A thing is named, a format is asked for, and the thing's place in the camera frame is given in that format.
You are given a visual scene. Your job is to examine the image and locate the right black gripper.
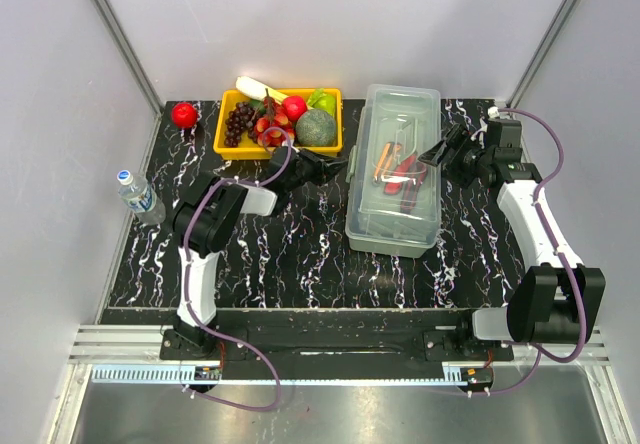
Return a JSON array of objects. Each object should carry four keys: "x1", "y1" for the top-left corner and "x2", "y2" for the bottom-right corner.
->
[{"x1": 417, "y1": 124, "x2": 491, "y2": 191}]

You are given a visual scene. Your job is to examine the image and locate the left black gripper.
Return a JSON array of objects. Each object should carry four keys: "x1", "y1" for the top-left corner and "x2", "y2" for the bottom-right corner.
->
[{"x1": 286, "y1": 149, "x2": 350, "y2": 194}]

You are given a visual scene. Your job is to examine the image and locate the red handled pliers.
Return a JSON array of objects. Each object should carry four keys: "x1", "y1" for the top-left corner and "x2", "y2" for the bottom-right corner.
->
[{"x1": 383, "y1": 153, "x2": 417, "y2": 195}]

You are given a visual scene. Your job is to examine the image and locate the orange handled tool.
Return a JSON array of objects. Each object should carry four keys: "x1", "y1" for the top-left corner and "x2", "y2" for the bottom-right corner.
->
[{"x1": 372, "y1": 142, "x2": 402, "y2": 185}]

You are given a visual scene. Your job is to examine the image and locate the clear plastic tool box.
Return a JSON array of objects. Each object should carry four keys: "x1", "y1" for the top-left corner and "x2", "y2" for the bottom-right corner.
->
[{"x1": 345, "y1": 84, "x2": 441, "y2": 258}]

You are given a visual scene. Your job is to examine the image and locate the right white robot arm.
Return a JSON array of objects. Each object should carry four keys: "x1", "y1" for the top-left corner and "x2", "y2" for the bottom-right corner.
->
[{"x1": 419, "y1": 117, "x2": 606, "y2": 361}]

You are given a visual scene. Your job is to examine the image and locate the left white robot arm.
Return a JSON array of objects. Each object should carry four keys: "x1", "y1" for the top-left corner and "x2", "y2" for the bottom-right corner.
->
[{"x1": 169, "y1": 146, "x2": 348, "y2": 359}]

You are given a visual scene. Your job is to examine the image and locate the green netted melon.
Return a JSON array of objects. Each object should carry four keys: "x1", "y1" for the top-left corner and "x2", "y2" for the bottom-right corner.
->
[{"x1": 295, "y1": 109, "x2": 337, "y2": 147}]

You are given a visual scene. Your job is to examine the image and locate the red lychee fruit bunch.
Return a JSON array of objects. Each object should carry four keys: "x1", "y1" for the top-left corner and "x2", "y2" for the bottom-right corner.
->
[{"x1": 254, "y1": 93, "x2": 295, "y2": 148}]

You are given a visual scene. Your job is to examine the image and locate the green pepper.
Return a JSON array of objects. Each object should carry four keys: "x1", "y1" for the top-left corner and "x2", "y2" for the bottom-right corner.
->
[{"x1": 306, "y1": 88, "x2": 337, "y2": 117}]

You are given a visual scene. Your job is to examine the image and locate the red apple in tray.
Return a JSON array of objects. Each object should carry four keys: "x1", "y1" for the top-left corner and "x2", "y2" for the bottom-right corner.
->
[{"x1": 282, "y1": 95, "x2": 308, "y2": 123}]

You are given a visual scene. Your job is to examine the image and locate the yellow plastic tray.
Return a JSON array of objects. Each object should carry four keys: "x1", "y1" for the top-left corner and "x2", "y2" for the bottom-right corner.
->
[{"x1": 213, "y1": 88, "x2": 344, "y2": 160}]

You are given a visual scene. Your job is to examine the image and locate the dark purple grape bunch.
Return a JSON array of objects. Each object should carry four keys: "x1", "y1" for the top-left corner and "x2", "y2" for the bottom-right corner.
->
[{"x1": 224, "y1": 101, "x2": 256, "y2": 147}]

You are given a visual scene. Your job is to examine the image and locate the white radish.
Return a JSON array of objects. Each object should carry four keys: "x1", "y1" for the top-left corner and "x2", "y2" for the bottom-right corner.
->
[{"x1": 235, "y1": 76, "x2": 287, "y2": 104}]

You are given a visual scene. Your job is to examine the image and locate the red apple on table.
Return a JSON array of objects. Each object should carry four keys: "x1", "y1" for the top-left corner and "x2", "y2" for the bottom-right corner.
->
[{"x1": 171, "y1": 102, "x2": 199, "y2": 129}]

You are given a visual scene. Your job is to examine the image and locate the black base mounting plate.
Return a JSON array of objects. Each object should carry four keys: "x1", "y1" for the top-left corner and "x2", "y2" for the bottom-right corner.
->
[{"x1": 160, "y1": 309, "x2": 514, "y2": 383}]

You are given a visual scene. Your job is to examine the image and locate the plastic water bottle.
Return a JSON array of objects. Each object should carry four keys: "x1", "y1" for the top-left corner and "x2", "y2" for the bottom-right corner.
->
[{"x1": 117, "y1": 170, "x2": 166, "y2": 225}]

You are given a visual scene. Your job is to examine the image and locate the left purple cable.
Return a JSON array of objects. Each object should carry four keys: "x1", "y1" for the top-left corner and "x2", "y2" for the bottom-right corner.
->
[{"x1": 181, "y1": 125, "x2": 283, "y2": 412}]

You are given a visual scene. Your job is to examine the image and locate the aluminium frame rail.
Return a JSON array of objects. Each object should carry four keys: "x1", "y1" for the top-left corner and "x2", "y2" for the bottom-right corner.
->
[{"x1": 67, "y1": 323, "x2": 171, "y2": 363}]

